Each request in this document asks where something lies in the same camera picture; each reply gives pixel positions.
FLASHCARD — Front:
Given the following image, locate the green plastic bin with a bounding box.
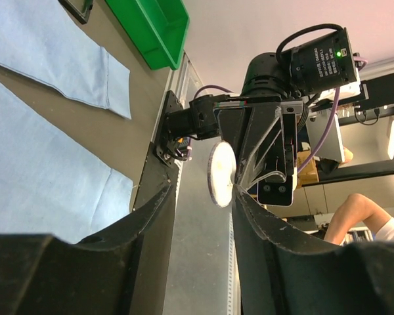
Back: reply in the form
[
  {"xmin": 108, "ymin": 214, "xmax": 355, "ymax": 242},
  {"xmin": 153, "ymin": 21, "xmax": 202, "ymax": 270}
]
[{"xmin": 106, "ymin": 0, "xmax": 190, "ymax": 70}]

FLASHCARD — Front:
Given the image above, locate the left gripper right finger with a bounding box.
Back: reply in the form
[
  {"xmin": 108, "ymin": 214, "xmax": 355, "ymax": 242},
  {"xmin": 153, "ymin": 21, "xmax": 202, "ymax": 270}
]
[{"xmin": 232, "ymin": 186, "xmax": 394, "ymax": 314}]

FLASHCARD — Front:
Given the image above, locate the round white brooch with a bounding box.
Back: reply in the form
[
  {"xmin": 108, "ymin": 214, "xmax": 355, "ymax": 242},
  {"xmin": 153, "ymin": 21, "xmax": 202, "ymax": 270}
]
[{"xmin": 207, "ymin": 140, "xmax": 236, "ymax": 208}]

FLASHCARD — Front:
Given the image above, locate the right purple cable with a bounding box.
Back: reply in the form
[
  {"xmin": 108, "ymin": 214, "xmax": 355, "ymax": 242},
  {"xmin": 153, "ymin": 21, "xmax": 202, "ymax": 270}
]
[{"xmin": 193, "ymin": 57, "xmax": 370, "ymax": 175}]

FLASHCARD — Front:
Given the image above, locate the light blue shirt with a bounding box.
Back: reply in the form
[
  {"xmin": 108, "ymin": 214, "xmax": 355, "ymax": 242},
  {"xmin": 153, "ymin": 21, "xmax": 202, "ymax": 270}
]
[{"xmin": 0, "ymin": 1, "xmax": 133, "ymax": 243}]

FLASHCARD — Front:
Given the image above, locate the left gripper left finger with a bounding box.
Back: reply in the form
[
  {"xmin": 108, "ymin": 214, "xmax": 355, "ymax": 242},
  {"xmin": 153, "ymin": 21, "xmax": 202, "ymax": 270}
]
[{"xmin": 0, "ymin": 185, "xmax": 175, "ymax": 314}]

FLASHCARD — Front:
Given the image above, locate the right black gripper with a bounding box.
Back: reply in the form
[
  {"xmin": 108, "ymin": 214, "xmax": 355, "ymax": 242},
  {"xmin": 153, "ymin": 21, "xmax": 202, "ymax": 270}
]
[{"xmin": 213, "ymin": 98, "xmax": 303, "ymax": 193}]

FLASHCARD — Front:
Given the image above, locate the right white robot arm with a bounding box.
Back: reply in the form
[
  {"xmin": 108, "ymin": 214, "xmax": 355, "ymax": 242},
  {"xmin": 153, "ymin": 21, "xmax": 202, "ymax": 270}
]
[{"xmin": 160, "ymin": 24, "xmax": 357, "ymax": 201}]

